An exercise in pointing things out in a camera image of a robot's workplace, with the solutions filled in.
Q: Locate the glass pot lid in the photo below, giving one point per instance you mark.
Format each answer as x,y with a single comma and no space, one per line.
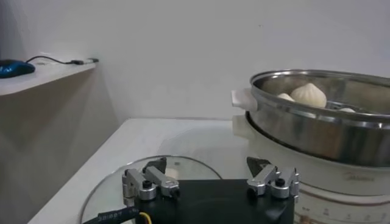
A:
106,198

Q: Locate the white steamed baozi bun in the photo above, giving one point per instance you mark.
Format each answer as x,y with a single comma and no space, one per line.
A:
309,95
285,97
346,110

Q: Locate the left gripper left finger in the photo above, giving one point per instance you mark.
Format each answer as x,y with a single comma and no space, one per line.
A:
152,182

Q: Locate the white electric cooking pot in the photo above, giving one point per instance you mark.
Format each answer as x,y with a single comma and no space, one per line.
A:
320,182

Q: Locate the blue computer mouse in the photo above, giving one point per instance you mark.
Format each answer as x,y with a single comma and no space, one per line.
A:
13,68

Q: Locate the stainless steel steamer basket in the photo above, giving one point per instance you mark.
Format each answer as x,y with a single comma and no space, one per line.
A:
304,137

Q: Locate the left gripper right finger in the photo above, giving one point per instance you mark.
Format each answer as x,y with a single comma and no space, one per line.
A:
271,181

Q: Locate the white side table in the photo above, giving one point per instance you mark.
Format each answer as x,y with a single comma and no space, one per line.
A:
51,76

